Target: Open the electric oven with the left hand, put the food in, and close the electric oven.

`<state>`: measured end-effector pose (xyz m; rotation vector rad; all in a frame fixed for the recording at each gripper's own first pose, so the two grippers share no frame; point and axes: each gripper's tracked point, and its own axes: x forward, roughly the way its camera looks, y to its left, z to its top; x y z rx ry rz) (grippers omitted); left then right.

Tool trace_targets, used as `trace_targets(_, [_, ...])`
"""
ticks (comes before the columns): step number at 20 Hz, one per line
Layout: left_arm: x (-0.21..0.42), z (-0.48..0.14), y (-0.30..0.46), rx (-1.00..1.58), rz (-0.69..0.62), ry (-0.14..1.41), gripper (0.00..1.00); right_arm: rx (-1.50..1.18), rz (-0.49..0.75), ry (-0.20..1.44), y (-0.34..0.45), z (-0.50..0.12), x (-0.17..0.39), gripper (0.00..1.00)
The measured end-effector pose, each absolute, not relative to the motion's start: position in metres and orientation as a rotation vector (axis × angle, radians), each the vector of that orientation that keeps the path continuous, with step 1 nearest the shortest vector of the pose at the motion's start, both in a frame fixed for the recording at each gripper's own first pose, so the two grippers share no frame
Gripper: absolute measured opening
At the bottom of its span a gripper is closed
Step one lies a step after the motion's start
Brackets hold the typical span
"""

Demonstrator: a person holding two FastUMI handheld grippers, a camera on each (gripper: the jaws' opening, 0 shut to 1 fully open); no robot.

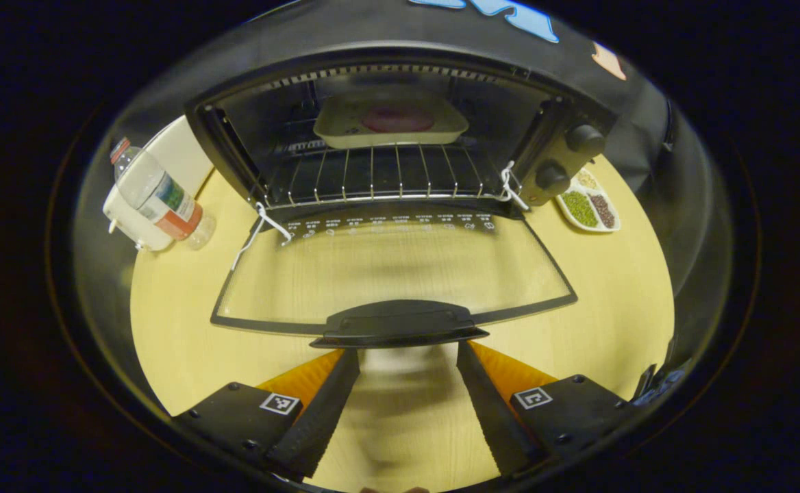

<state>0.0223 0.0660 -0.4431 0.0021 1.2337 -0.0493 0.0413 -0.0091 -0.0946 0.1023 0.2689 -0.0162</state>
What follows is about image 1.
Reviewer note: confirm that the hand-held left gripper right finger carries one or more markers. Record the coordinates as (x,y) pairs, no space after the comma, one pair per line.
(496,424)

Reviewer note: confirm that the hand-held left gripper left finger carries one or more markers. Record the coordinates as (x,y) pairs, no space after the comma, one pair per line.
(318,424)

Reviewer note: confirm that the black electric oven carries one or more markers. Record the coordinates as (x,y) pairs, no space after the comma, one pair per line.
(400,322)

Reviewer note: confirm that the cream square food plate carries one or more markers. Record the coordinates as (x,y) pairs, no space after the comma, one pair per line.
(345,133)

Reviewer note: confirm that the pink food piece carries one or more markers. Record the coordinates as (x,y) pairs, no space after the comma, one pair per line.
(396,120)

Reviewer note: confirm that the divided white bean plate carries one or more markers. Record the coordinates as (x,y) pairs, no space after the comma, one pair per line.
(581,209)

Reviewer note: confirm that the clear plastic water bottle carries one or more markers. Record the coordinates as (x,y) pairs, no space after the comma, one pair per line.
(160,198)

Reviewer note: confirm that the white toaster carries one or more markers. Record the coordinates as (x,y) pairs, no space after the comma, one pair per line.
(177,147)

